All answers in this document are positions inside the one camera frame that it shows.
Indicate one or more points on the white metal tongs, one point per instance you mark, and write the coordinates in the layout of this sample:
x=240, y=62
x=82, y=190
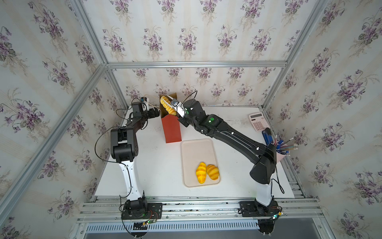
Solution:
x=180, y=110

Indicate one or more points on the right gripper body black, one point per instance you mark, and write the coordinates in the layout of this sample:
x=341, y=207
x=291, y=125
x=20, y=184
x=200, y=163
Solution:
x=186, y=121

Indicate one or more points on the pens in holder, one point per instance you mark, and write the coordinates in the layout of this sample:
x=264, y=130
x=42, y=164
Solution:
x=285, y=147

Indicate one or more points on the round yellow striped bread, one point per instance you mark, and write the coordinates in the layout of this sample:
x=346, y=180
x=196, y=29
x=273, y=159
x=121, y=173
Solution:
x=213, y=172

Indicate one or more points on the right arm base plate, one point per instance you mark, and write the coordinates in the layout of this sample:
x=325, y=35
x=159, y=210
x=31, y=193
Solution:
x=255, y=209

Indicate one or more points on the red paper bag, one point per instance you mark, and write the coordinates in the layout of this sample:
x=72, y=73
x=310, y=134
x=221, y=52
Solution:
x=171, y=125

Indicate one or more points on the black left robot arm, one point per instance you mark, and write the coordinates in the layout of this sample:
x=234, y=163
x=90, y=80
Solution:
x=124, y=147

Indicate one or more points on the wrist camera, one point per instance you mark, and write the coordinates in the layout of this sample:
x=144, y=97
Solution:
x=174, y=103
x=145, y=101

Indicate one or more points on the aluminium frame rail base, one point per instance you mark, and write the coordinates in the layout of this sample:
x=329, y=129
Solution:
x=192, y=209

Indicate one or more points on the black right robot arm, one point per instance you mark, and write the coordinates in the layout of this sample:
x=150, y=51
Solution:
x=262, y=156

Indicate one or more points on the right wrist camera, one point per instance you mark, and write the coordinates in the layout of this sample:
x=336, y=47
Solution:
x=174, y=103

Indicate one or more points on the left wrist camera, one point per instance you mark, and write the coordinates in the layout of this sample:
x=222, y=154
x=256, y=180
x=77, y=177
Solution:
x=145, y=101

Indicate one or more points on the beige plastic tray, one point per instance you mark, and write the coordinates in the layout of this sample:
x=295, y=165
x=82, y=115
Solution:
x=199, y=163

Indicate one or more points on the yellow striped bread bottom middle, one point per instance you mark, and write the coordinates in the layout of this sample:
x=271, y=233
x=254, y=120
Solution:
x=201, y=173

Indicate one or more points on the pink pen holder cup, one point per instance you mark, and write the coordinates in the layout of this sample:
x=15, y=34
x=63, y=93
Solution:
x=281, y=155

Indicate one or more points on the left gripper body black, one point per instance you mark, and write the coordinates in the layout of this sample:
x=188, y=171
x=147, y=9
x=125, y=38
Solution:
x=149, y=115

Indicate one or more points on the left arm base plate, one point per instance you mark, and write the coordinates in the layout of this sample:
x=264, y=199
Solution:
x=133, y=211

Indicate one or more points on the pink calculator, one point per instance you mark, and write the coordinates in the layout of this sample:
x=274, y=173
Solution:
x=258, y=121

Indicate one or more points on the blue stapler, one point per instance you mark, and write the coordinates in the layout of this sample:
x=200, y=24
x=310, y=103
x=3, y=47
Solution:
x=267, y=135

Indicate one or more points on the long ridged yellow bread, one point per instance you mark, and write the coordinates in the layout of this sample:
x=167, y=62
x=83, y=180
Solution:
x=166, y=104

